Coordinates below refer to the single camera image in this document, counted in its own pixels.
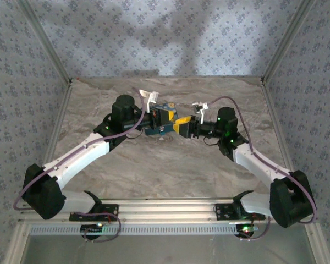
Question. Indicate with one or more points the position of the teal padlock with silver shackle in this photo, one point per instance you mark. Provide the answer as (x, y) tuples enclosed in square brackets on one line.
[(162, 132)]

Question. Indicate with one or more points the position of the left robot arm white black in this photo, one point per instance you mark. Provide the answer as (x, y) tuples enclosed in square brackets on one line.
[(79, 156)]

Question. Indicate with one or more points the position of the control board with green light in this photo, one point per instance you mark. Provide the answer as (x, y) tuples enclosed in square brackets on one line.
[(92, 228), (246, 230)]

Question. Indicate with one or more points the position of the aluminium frame post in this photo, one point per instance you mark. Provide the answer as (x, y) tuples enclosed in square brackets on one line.
[(47, 41), (286, 41)]

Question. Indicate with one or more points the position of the teal patterned box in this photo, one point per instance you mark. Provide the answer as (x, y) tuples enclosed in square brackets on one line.
[(153, 132)]

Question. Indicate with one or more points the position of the aluminium side rail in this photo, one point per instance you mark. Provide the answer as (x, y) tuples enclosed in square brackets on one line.
[(54, 132), (277, 123)]

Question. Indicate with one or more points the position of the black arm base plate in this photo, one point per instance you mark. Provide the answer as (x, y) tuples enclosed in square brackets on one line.
[(110, 211), (222, 211)]

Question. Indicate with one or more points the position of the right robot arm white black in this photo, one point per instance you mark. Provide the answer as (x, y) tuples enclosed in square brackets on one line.
[(250, 159)]

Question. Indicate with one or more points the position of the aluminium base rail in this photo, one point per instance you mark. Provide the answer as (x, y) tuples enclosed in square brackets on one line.
[(165, 210)]

